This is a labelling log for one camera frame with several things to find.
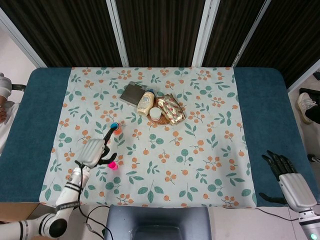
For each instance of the dark folding screen panel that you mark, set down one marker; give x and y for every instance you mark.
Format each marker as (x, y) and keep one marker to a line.
(290, 40)
(230, 32)
(160, 30)
(65, 30)

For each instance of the black chair armrest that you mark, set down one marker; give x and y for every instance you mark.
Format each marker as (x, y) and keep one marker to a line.
(18, 87)

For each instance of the light blue plastic cup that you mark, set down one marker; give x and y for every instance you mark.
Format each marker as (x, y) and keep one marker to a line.
(114, 125)

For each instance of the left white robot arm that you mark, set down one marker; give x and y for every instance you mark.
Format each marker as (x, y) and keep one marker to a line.
(68, 192)

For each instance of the person in white clothes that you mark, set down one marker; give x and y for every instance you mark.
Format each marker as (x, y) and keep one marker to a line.
(6, 125)

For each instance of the cream squeeze sauce bottle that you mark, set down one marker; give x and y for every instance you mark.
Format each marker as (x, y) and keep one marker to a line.
(146, 102)

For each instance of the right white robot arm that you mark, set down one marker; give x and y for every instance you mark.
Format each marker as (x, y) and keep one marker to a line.
(310, 227)

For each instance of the white sneaker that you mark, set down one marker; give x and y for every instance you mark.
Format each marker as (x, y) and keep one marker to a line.
(305, 102)

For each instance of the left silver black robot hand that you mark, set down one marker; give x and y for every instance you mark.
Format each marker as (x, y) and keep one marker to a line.
(91, 152)

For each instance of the gold foil snack package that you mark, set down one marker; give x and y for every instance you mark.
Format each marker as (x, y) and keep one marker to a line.
(172, 110)

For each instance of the orange plastic cup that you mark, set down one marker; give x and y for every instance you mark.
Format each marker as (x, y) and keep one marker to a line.
(118, 132)

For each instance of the flat silver metal case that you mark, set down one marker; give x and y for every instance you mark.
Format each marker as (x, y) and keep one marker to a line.
(131, 93)

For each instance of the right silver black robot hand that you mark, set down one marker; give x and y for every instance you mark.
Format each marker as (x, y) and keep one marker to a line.
(296, 190)

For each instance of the grey blue robot torso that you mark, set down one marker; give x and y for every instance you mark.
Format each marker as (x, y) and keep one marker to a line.
(157, 217)

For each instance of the pink plastic cup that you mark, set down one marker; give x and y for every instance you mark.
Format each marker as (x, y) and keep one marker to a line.
(113, 165)

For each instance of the small white lidded jar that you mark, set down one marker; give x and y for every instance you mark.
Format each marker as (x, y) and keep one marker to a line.
(155, 113)

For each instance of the teal blue table cover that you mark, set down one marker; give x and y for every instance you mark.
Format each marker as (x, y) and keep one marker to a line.
(262, 112)

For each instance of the floral print tablecloth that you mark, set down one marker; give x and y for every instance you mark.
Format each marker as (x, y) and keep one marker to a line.
(175, 162)

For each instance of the round woven rattan coaster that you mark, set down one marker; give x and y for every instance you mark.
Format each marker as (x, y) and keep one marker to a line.
(160, 123)

